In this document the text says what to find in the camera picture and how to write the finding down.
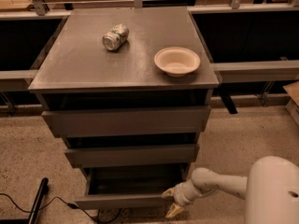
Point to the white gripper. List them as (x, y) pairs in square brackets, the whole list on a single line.
[(179, 194)]

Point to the grey bottom drawer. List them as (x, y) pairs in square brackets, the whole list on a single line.
[(130, 186)]

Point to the grey drawer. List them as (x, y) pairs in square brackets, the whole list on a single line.
[(130, 186), (133, 121), (131, 156)]

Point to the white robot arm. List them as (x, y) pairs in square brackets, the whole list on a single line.
[(270, 191)]

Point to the grey top drawer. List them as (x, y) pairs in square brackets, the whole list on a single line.
[(133, 121)]

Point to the grey middle drawer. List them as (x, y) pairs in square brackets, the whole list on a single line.
[(131, 156)]

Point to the grey drawer cabinet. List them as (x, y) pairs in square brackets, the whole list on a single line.
[(81, 74)]

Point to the white paper bowl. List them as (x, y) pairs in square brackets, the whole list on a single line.
[(176, 61)]

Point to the cardboard box at right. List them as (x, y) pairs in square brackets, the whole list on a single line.
[(293, 105)]

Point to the crushed soda can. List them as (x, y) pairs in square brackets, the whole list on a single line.
[(115, 37)]

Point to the grey metal railing frame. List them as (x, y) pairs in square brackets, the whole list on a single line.
[(274, 18)]

